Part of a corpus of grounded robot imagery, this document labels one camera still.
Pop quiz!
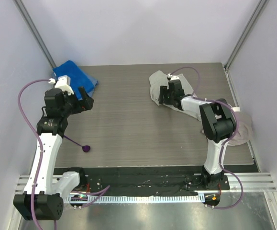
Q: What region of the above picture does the grey cloth napkin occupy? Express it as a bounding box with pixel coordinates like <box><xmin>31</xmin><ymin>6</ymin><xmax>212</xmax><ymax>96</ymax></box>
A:
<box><xmin>149</xmin><ymin>70</ymin><xmax>201</xmax><ymax>121</ymax></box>

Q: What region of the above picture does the purple metal spoon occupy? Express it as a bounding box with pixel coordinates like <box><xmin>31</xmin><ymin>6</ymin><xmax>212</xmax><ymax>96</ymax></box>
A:
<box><xmin>64</xmin><ymin>135</ymin><xmax>91</xmax><ymax>153</ymax></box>

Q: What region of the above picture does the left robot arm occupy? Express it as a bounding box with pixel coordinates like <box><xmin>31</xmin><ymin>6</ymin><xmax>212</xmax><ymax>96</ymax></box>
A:
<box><xmin>13</xmin><ymin>87</ymin><xmax>94</xmax><ymax>221</ymax></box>

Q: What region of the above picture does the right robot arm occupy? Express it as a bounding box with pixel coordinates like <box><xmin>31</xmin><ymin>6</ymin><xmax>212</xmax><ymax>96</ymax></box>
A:
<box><xmin>159</xmin><ymin>76</ymin><xmax>237</xmax><ymax>189</ymax></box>

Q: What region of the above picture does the blue folded towel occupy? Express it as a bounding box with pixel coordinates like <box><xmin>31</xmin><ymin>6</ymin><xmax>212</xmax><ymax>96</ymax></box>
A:
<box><xmin>53</xmin><ymin>60</ymin><xmax>99</xmax><ymax>100</ymax></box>

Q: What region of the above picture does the grey cloth pile in bowl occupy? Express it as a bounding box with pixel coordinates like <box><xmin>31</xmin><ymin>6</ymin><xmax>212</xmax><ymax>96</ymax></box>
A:
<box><xmin>201</xmin><ymin>103</ymin><xmax>253</xmax><ymax>146</ymax></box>

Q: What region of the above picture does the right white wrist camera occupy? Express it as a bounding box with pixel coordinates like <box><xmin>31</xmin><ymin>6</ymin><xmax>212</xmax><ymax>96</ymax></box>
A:
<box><xmin>167</xmin><ymin>73</ymin><xmax>179</xmax><ymax>81</ymax></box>

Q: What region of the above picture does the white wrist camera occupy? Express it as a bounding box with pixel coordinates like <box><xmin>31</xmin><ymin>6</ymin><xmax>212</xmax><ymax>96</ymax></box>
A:
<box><xmin>49</xmin><ymin>75</ymin><xmax>74</xmax><ymax>95</ymax></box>
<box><xmin>167</xmin><ymin>73</ymin><xmax>179</xmax><ymax>81</ymax></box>

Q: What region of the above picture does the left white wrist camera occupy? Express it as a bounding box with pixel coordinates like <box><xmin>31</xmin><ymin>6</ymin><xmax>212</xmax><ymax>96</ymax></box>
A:
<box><xmin>49</xmin><ymin>75</ymin><xmax>74</xmax><ymax>95</ymax></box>

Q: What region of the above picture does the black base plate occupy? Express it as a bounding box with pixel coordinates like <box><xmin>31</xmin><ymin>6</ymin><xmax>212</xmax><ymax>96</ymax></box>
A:
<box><xmin>54</xmin><ymin>167</ymin><xmax>230</xmax><ymax>192</ymax></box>

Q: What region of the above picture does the white slotted cable duct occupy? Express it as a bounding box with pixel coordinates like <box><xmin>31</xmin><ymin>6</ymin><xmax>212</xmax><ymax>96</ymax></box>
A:
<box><xmin>66</xmin><ymin>194</ymin><xmax>205</xmax><ymax>205</ymax></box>

